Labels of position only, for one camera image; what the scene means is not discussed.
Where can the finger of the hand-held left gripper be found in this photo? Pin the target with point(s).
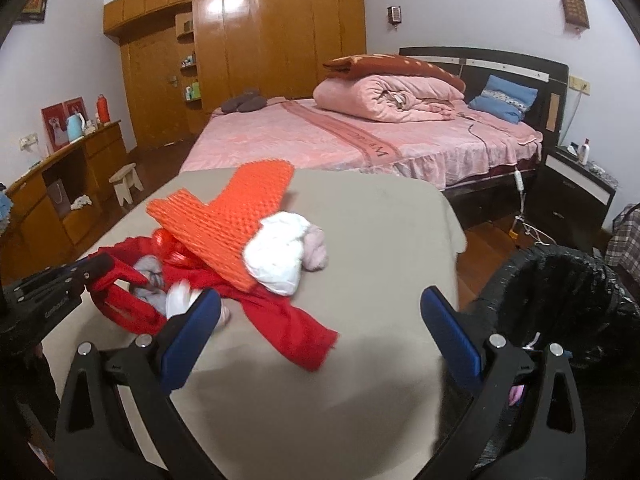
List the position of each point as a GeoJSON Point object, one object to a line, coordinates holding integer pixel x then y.
{"type": "Point", "coordinates": [100, 267]}

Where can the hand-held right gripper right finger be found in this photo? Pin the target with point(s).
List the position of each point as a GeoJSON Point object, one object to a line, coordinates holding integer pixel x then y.
{"type": "Point", "coordinates": [450, 332]}

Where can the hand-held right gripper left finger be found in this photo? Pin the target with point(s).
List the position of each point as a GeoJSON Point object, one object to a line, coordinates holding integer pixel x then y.
{"type": "Point", "coordinates": [189, 342]}

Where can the red plastic bag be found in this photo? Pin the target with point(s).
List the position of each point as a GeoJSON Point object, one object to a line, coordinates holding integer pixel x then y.
{"type": "Point", "coordinates": [172, 245]}

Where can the red cloth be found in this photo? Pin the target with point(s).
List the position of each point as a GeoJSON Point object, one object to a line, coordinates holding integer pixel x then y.
{"type": "Point", "coordinates": [290, 325]}

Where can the trash bin with black bag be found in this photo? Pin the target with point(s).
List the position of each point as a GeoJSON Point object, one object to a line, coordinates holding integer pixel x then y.
{"type": "Point", "coordinates": [560, 290]}

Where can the white cloth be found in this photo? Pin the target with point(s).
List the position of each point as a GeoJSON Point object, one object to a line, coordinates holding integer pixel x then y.
{"type": "Point", "coordinates": [275, 255]}

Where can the pink sock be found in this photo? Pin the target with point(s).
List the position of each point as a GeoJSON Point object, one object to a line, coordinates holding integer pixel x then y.
{"type": "Point", "coordinates": [316, 250]}

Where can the person's left forearm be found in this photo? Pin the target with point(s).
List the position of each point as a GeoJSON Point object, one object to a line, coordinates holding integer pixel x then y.
{"type": "Point", "coordinates": [25, 390]}

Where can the grey crumpled cloth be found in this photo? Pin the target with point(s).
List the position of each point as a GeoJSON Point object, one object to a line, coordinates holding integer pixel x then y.
{"type": "Point", "coordinates": [150, 277]}

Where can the grey paper bag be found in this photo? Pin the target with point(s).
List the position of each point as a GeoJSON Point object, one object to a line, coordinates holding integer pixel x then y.
{"type": "Point", "coordinates": [59, 200]}

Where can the small wooden stool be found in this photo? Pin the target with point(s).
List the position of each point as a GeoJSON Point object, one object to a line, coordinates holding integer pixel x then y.
{"type": "Point", "coordinates": [125, 182]}

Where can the wooden desk cabinet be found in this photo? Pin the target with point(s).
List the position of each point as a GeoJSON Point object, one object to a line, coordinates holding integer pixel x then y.
{"type": "Point", "coordinates": [60, 180]}

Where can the yellow power strip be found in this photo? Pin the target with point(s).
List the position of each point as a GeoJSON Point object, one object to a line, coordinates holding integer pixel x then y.
{"type": "Point", "coordinates": [514, 234]}

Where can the beige tablecloth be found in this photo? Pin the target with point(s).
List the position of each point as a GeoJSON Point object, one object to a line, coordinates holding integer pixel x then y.
{"type": "Point", "coordinates": [370, 240]}

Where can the light blue kettle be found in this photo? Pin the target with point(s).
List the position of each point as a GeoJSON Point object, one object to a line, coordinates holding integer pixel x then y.
{"type": "Point", "coordinates": [75, 127]}

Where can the red thermos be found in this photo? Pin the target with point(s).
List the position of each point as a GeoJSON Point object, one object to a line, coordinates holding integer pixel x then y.
{"type": "Point", "coordinates": [103, 110]}

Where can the black white nightstand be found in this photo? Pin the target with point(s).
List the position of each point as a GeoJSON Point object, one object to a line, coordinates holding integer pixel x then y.
{"type": "Point", "coordinates": [565, 200]}

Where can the plaid cloth covered chair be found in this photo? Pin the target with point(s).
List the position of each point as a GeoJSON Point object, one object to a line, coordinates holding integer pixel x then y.
{"type": "Point", "coordinates": [625, 240]}

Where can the white bottle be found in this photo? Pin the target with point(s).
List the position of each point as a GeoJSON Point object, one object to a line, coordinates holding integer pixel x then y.
{"type": "Point", "coordinates": [584, 152]}

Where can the bed with pink sheet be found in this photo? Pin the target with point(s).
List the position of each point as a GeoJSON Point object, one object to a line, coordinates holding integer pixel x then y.
{"type": "Point", "coordinates": [320, 145]}

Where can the blue pillow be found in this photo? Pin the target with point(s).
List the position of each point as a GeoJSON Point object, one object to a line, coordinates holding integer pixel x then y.
{"type": "Point", "coordinates": [502, 97]}

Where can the folded pink quilt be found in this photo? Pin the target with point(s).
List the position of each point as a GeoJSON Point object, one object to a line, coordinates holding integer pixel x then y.
{"type": "Point", "coordinates": [380, 97]}

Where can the dark red folded blanket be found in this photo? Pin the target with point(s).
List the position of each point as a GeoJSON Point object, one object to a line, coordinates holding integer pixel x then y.
{"type": "Point", "coordinates": [395, 65]}

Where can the black headboard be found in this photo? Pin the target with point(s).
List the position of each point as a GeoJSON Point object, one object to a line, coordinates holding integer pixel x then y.
{"type": "Point", "coordinates": [520, 67]}

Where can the wooden wardrobe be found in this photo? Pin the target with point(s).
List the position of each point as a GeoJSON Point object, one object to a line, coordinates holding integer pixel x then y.
{"type": "Point", "coordinates": [270, 45]}

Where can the red photo frame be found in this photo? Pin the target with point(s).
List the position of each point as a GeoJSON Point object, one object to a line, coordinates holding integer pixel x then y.
{"type": "Point", "coordinates": [75, 106]}
{"type": "Point", "coordinates": [54, 127]}

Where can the framed wall picture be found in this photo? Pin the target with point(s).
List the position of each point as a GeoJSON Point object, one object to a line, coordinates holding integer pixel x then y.
{"type": "Point", "coordinates": [36, 2]}

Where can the wall socket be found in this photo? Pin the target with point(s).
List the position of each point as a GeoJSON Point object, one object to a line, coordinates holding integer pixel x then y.
{"type": "Point", "coordinates": [580, 85]}

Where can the small wall lamp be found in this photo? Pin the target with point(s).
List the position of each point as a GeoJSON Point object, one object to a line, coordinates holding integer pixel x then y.
{"type": "Point", "coordinates": [394, 15]}

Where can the brown wall lamp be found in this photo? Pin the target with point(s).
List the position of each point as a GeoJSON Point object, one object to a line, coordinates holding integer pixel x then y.
{"type": "Point", "coordinates": [575, 10]}

